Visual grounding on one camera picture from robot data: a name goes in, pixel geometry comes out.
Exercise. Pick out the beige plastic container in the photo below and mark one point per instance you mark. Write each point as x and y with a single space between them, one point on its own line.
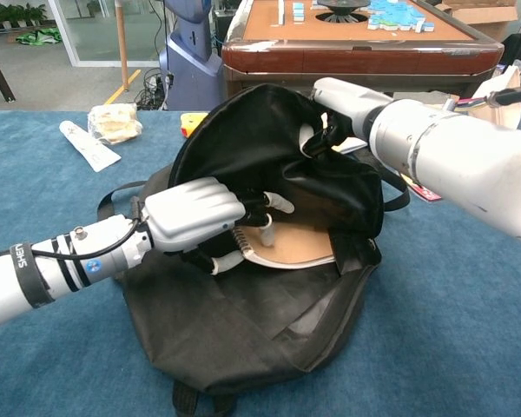
505 115

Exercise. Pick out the blue felt table cloth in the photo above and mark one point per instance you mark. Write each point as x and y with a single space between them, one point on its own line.
438 304

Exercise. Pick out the brown mahjong table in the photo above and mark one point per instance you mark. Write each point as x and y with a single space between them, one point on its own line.
351 56

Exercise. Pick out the wooden pole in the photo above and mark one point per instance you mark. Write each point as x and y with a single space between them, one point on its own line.
121 43

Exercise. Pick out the blue robot kiosk base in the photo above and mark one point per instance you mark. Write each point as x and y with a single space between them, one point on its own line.
191 65

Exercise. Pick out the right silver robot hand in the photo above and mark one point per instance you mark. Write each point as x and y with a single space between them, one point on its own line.
347 102

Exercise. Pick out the black mahjong table dial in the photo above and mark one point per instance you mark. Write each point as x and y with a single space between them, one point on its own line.
343 6

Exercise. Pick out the yellow tape measure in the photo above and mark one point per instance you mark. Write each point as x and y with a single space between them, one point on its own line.
190 123

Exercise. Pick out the cardboard box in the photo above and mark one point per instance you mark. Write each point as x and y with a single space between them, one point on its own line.
486 17

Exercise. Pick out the white squeeze tube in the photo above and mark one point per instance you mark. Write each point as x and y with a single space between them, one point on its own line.
87 147

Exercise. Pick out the green cloth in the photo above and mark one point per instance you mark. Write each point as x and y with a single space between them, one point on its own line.
39 37

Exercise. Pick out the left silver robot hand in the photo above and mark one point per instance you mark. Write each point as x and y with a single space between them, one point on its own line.
191 213

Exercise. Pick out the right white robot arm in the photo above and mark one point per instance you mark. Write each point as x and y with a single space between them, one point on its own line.
460 156

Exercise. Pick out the green potted plants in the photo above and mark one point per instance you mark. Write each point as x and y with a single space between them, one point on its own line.
8 13

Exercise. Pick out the black fabric backpack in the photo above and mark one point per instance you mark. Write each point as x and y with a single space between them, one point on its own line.
226 330

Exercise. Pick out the blue mahjong tile pile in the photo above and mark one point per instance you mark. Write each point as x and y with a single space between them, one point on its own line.
395 15

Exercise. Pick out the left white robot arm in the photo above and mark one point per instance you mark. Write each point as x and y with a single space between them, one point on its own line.
48 269

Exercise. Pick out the bread packet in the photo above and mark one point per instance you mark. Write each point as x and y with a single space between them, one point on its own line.
113 123

